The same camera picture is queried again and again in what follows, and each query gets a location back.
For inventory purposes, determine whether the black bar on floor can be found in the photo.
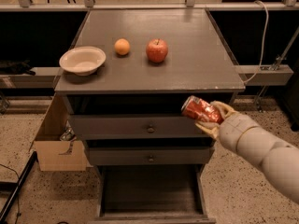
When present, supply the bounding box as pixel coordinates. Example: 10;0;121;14
0;151;37;224

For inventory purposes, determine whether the black cloth on shelf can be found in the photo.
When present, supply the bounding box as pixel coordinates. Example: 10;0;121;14
0;60;36;76

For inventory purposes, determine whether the cardboard box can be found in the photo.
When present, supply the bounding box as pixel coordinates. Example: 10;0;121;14
34;96;88;172

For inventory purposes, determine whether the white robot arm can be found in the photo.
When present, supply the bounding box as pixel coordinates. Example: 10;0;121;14
195;101;299;203

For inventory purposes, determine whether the red apple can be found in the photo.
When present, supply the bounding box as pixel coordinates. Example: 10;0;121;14
146;38;168;63

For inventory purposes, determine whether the grey open bottom drawer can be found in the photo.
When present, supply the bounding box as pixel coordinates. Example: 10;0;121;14
87;164;216;224

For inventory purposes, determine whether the white cable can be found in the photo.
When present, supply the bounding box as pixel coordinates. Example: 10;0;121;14
240;0;269;86

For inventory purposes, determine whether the red coke can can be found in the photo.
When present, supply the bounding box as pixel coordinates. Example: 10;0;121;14
181;95;223;124

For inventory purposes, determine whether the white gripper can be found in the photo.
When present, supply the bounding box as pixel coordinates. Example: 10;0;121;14
195;101;260;155

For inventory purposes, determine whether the grey middle drawer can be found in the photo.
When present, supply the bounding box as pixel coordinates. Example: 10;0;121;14
86;147;214;166

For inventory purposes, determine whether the grey top drawer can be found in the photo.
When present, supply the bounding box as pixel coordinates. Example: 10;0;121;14
69;115;206;140

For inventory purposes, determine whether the white bowl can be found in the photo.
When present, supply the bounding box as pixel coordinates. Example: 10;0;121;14
59;46;107;76

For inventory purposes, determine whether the orange fruit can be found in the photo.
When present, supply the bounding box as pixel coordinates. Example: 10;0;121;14
114;38;130;55

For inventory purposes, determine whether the grey wooden drawer cabinet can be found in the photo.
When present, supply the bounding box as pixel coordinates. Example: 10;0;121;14
53;8;246;224

